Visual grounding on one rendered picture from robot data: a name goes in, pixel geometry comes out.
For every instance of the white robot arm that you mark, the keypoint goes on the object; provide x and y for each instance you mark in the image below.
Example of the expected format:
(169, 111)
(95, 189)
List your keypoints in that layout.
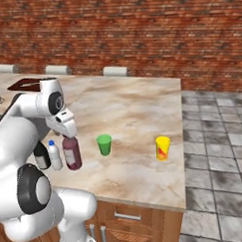
(14, 144)

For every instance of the dark brown tray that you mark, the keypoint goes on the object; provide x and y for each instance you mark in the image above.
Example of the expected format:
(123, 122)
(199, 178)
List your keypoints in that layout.
(25, 84)

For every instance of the dark red bottle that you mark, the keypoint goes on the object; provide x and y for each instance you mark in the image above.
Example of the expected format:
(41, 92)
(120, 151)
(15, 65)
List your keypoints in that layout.
(72, 155)

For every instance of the white bottle blue cap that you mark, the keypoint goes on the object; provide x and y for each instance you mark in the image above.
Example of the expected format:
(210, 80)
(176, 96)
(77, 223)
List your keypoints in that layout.
(56, 159)

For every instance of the green cup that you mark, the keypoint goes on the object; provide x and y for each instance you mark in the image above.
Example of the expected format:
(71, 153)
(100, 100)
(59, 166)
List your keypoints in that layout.
(104, 145)

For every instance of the pale grey stool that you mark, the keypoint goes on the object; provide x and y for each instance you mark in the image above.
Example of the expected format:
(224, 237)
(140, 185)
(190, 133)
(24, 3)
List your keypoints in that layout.
(57, 70)
(115, 71)
(5, 68)

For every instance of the dark bottle white label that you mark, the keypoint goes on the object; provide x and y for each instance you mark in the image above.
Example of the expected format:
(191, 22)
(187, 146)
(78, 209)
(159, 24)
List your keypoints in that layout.
(42, 159)

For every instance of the wooden drawer front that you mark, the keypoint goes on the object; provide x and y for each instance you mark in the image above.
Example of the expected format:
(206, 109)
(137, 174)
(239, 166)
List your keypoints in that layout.
(150, 214)

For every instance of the yellow cup red print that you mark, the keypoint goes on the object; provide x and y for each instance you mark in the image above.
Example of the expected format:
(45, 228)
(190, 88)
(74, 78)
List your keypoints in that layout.
(162, 148)

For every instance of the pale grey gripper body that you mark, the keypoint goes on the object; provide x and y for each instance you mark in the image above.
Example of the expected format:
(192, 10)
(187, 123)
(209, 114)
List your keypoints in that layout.
(67, 127)

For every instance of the wooden cupboard door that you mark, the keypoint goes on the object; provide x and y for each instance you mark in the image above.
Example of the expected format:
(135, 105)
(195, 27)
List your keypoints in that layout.
(138, 237)

